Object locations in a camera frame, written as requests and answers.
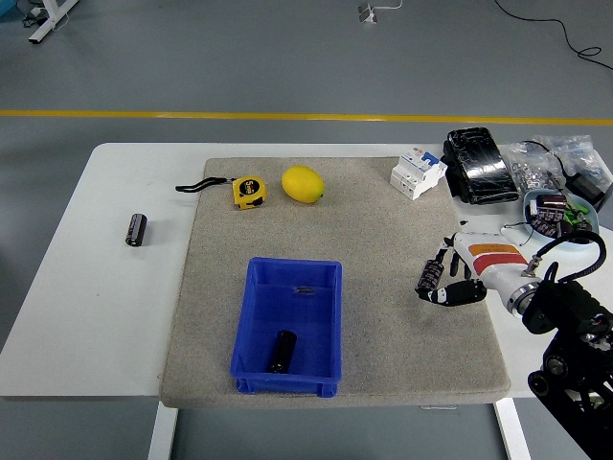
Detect white circuit breaker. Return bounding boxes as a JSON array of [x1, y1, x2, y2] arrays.
[[389, 148, 449, 202]]

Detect black plastic-wrapped pedal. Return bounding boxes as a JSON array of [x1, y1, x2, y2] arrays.
[[441, 126, 521, 205]]

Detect black power adapter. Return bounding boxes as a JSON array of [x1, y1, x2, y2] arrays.
[[564, 172, 612, 211]]

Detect clear plastic bag of parts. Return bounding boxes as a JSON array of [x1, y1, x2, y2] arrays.
[[534, 134, 613, 193]]

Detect yellow lemon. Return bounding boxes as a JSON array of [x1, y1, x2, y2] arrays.
[[281, 164, 327, 205]]

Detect capacitor with purple print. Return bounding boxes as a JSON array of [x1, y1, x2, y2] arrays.
[[531, 205, 564, 239]]

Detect thin wire loop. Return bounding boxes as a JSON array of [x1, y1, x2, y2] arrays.
[[501, 222, 535, 248]]

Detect yellow tape measure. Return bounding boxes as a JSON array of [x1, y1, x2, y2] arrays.
[[174, 175, 268, 212]]

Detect blue plastic box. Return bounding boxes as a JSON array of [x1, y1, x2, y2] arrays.
[[230, 256, 344, 399]]

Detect large brown capacitor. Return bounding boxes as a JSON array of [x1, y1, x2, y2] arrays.
[[535, 193, 569, 211]]

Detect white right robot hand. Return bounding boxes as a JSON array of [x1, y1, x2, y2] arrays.
[[415, 232, 531, 308]]

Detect white desk frame foot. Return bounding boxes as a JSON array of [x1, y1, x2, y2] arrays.
[[27, 0, 80, 47]]

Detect plastic bag of metal nuts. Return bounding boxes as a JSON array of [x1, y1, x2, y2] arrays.
[[505, 142, 566, 193]]

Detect light blue bowl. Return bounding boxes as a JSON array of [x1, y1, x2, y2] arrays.
[[523, 189, 602, 250]]

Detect green terminal connector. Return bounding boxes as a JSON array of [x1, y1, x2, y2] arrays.
[[563, 203, 591, 224]]

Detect grey-brown mat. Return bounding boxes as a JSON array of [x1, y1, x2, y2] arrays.
[[159, 156, 511, 409]]

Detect black cylindrical battery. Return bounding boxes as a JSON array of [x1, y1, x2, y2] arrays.
[[267, 329, 298, 375], [125, 213, 149, 248]]

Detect black floor cable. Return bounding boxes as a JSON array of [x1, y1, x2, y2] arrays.
[[492, 0, 613, 73]]

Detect black battery with purple print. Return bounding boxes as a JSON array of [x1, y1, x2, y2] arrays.
[[415, 258, 445, 294]]

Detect white table leg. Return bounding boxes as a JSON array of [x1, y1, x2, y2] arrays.
[[494, 398, 532, 460], [147, 401, 179, 460]]

